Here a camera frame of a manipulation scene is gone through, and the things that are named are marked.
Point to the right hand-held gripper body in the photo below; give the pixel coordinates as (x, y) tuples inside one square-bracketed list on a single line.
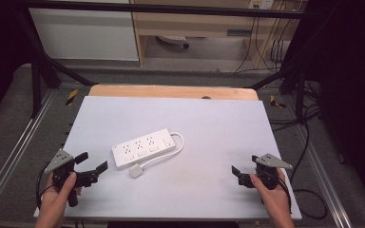
[(271, 162)]

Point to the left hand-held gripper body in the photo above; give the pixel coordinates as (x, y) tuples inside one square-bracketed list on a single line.
[(60, 161)]

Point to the white plug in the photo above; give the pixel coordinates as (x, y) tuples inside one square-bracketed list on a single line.
[(136, 170)]

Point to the white power strip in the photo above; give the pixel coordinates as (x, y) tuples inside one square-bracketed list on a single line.
[(142, 148)]

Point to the person's right hand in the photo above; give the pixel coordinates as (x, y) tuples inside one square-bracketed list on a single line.
[(275, 198)]

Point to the person's left hand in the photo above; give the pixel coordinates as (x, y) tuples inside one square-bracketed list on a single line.
[(54, 198)]

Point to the wooden table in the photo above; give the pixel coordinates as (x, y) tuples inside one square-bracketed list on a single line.
[(171, 91)]

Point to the black curtain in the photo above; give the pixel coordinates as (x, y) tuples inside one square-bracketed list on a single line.
[(351, 79), (0, 47)]

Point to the white cabinet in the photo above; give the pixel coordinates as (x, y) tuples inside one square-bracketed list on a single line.
[(82, 31)]

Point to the white chair base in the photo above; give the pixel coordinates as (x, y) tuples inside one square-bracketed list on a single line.
[(172, 40)]

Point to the wooden desk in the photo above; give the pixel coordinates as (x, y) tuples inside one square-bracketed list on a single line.
[(196, 23)]

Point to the aluminium floor rail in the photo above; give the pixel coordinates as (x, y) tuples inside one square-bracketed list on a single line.
[(15, 148), (323, 177)]

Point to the white wall socket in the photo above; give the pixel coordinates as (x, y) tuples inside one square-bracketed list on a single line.
[(261, 3)]

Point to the black metal frame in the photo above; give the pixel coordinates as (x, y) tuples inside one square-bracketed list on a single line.
[(171, 8)]

